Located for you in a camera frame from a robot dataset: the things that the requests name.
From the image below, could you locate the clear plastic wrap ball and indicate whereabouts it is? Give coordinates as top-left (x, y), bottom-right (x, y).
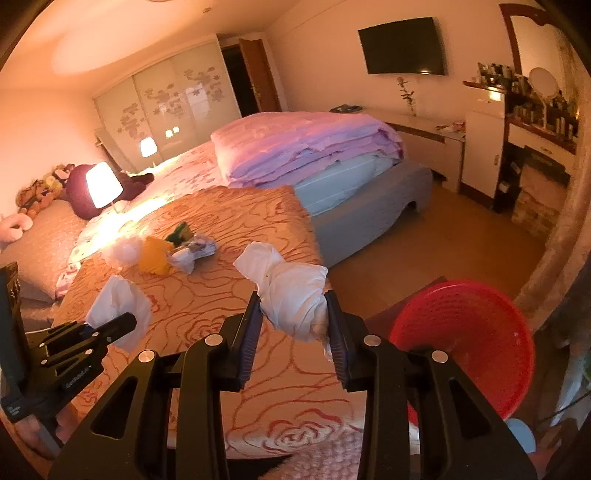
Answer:
top-left (102, 235), bottom-right (144, 267)

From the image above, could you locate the grey bed frame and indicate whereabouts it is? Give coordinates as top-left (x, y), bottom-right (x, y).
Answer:
top-left (295, 164), bottom-right (435, 269)

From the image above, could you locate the pink plush cushion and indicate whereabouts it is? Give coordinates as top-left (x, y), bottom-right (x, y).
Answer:
top-left (0, 213), bottom-right (34, 244)

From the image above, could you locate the low white desk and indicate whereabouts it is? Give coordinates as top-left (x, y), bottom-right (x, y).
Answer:
top-left (362, 107), bottom-right (467, 192)

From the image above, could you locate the dark plush toy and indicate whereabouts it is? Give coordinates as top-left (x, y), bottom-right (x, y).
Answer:
top-left (62, 164), bottom-right (155, 220)

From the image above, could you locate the pile of plush toys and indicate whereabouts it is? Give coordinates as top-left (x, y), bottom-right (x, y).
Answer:
top-left (16, 164), bottom-right (77, 217)

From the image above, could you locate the rose in glass vase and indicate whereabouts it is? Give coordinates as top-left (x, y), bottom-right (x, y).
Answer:
top-left (396, 76), bottom-right (417, 117)

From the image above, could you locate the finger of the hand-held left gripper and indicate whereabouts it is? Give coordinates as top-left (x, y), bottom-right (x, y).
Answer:
top-left (25, 313), bottom-right (138, 370)

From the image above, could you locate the brown wooden door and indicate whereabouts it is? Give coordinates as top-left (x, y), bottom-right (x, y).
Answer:
top-left (239, 38), bottom-right (283, 118)

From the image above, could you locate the patterned pink curtain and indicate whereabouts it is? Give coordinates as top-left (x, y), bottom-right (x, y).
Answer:
top-left (515, 28), bottom-right (591, 333)

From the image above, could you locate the row of cosmetic bottles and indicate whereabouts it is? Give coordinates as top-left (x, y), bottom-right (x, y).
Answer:
top-left (475, 62), bottom-right (580, 139)

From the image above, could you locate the large glowing table lamp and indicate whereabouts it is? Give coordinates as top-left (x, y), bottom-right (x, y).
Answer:
top-left (85, 161), bottom-right (124, 214)

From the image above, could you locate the dressing table with mirror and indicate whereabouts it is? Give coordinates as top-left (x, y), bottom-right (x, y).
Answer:
top-left (499, 4), bottom-right (583, 241)

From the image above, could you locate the person's left hand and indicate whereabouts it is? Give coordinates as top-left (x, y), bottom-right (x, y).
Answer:
top-left (0, 406), bottom-right (77, 459)

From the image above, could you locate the folded pink duvet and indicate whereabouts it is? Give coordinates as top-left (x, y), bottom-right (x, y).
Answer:
top-left (211, 111), bottom-right (407, 190)

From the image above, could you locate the black wall television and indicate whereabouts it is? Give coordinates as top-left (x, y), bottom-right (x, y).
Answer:
top-left (358, 17), bottom-right (445, 77)

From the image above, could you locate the floral bed sheet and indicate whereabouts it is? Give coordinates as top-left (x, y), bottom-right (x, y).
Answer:
top-left (69, 138), bottom-right (232, 259)

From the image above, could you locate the flower print sliding wardrobe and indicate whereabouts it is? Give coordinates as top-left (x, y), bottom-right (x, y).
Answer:
top-left (92, 39), bottom-right (243, 174)

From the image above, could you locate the white tall cabinet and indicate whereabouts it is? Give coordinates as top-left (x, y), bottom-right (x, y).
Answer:
top-left (459, 88), bottom-right (509, 199)

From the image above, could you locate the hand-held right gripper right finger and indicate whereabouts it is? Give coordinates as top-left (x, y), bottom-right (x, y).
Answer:
top-left (323, 288), bottom-right (539, 480)

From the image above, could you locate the rose pattern bedspread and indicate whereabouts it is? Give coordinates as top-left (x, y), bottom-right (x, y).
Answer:
top-left (46, 185), bottom-right (419, 467)

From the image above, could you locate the green snack wrapper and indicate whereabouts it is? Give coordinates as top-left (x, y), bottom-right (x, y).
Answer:
top-left (165, 222), bottom-right (195, 244)

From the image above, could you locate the red plastic basket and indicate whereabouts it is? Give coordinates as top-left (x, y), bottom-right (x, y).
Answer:
top-left (389, 278), bottom-right (536, 418)

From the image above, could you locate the white tissue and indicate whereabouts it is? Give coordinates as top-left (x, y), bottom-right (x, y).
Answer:
top-left (84, 275), bottom-right (153, 352)

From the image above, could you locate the brown patterned cushion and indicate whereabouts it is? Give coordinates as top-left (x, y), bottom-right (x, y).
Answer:
top-left (0, 198), bottom-right (90, 303)

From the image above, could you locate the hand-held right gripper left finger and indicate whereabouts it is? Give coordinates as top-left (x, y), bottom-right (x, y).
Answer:
top-left (48, 291), bottom-right (264, 480)

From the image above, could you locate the yellow cloth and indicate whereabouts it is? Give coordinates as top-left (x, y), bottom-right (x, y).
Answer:
top-left (139, 236), bottom-right (178, 277)

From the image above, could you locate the white paper bundle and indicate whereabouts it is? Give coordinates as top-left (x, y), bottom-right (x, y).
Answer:
top-left (233, 241), bottom-right (329, 361)

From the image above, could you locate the round white makeup mirror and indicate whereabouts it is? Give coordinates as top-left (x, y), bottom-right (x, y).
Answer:
top-left (527, 68), bottom-right (559, 130)

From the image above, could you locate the white printed cloth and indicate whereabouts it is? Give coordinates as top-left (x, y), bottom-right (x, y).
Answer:
top-left (55, 258), bottom-right (88, 298)

